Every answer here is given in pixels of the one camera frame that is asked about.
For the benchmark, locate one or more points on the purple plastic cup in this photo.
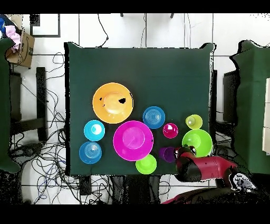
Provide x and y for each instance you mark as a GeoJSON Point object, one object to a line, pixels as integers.
{"type": "Point", "coordinates": [166, 155]}

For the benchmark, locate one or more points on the large green plastic bowl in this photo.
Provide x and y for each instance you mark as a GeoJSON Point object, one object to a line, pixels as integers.
{"type": "Point", "coordinates": [200, 141]}

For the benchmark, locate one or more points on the pink plastic bowl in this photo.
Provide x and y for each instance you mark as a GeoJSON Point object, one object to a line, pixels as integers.
{"type": "Point", "coordinates": [132, 140]}

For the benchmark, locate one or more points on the orange plastic bowl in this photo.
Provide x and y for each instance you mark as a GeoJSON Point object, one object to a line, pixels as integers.
{"type": "Point", "coordinates": [101, 109]}

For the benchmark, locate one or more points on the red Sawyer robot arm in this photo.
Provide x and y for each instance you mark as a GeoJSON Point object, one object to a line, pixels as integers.
{"type": "Point", "coordinates": [211, 169]}

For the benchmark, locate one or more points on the red plastic cup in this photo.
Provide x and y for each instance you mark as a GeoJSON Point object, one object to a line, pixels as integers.
{"type": "Point", "coordinates": [170, 132]}

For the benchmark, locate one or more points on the small green plastic bowl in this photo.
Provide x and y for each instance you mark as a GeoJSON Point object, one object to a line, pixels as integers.
{"type": "Point", "coordinates": [146, 164]}

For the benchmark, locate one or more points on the yellow plastic cup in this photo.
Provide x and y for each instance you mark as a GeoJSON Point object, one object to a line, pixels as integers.
{"type": "Point", "coordinates": [197, 124]}

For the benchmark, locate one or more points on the black floor stand base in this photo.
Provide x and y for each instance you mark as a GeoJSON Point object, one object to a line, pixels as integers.
{"type": "Point", "coordinates": [223, 151]}
{"type": "Point", "coordinates": [27, 149]}

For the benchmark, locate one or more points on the light blue plastic bowl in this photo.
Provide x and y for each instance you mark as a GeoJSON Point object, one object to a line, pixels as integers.
{"type": "Point", "coordinates": [94, 135]}

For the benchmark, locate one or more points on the green covered side table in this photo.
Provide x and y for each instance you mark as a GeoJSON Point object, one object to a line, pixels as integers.
{"type": "Point", "coordinates": [4, 105]}
{"type": "Point", "coordinates": [253, 105]}

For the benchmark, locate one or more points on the dark green tablecloth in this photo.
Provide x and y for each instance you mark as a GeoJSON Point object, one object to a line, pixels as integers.
{"type": "Point", "coordinates": [137, 69]}

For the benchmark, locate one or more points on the black power strip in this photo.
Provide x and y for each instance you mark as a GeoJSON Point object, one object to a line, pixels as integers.
{"type": "Point", "coordinates": [85, 186]}

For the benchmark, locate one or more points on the white panel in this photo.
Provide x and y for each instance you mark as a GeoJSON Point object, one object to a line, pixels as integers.
{"type": "Point", "coordinates": [267, 116]}

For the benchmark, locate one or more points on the cardboard box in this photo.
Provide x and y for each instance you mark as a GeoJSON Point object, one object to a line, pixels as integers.
{"type": "Point", "coordinates": [25, 52]}

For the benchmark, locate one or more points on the pink cloth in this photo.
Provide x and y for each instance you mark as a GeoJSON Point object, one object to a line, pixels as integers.
{"type": "Point", "coordinates": [12, 34]}

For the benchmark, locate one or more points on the blue fabric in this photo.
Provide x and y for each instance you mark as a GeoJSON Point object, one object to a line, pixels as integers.
{"type": "Point", "coordinates": [2, 23]}

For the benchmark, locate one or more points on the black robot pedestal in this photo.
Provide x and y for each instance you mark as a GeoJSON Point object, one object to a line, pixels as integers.
{"type": "Point", "coordinates": [135, 190]}

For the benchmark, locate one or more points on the black side frame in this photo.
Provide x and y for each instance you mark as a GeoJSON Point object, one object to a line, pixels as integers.
{"type": "Point", "coordinates": [230, 95]}

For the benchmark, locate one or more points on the black leg frame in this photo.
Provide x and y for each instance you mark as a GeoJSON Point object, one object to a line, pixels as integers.
{"type": "Point", "coordinates": [41, 95]}

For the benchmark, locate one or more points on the black square frame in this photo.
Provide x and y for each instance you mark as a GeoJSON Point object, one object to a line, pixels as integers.
{"type": "Point", "coordinates": [45, 36]}

